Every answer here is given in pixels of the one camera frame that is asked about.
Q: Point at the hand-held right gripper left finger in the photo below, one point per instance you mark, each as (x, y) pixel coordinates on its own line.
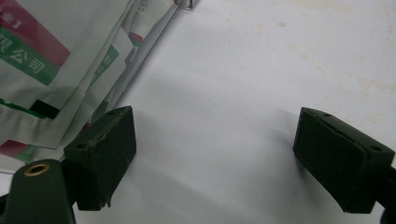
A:
(102, 155)

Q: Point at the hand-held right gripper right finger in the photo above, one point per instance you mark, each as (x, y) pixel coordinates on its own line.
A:
(336, 155)

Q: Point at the white sachet red green label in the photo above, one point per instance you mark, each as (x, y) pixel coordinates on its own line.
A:
(115, 77)
(14, 149)
(151, 18)
(77, 34)

